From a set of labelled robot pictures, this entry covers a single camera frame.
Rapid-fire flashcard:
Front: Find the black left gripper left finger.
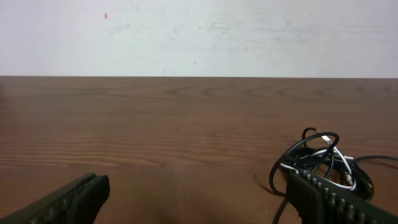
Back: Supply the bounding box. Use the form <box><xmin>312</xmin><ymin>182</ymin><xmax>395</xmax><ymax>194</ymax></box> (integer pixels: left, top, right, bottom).
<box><xmin>1</xmin><ymin>173</ymin><xmax>110</xmax><ymax>224</ymax></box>

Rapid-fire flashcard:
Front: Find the black cable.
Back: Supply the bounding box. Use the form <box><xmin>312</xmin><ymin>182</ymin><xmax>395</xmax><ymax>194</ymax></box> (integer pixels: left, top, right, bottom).
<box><xmin>269</xmin><ymin>127</ymin><xmax>398</xmax><ymax>224</ymax></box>

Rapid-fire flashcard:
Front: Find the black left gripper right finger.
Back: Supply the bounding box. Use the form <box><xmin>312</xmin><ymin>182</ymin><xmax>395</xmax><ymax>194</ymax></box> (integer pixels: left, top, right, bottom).
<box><xmin>286</xmin><ymin>171</ymin><xmax>397</xmax><ymax>224</ymax></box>

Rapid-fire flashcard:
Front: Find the white cable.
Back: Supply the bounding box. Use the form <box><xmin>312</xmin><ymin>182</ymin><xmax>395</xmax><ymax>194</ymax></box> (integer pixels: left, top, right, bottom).
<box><xmin>280</xmin><ymin>134</ymin><xmax>357</xmax><ymax>190</ymax></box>

